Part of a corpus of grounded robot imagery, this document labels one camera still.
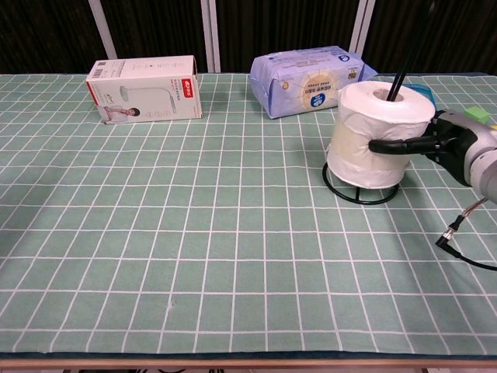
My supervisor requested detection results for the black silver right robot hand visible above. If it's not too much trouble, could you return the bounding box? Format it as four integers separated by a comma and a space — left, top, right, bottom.
367, 108, 497, 188

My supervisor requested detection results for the white toilet paper roll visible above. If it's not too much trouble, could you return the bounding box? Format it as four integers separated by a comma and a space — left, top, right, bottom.
327, 80, 436, 190

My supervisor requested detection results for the green cube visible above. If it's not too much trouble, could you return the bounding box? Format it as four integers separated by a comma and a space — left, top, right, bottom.
464, 105, 491, 126

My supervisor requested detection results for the teal flat packet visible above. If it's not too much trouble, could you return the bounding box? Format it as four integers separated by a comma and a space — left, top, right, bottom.
407, 82, 436, 109

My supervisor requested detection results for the blue wet wipes pack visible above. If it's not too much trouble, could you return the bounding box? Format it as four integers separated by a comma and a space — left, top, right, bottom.
248, 45, 379, 120

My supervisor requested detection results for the green white grid tablecloth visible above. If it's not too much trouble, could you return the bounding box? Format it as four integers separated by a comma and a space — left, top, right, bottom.
0, 72, 497, 357

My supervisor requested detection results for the white desk lamp box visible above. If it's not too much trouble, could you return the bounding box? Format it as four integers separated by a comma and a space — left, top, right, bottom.
85, 54, 204, 126

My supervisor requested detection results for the black wire roll holder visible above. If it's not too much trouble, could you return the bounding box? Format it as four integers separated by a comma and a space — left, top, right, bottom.
321, 0, 436, 207

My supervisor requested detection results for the black cable with metal connector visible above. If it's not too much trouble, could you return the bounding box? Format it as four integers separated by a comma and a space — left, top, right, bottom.
435, 197, 497, 272

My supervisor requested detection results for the black partition panel white frame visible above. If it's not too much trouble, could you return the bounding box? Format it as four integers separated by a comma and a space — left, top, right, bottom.
349, 0, 497, 75
88, 0, 213, 74
0, 0, 117, 75
208, 0, 378, 74

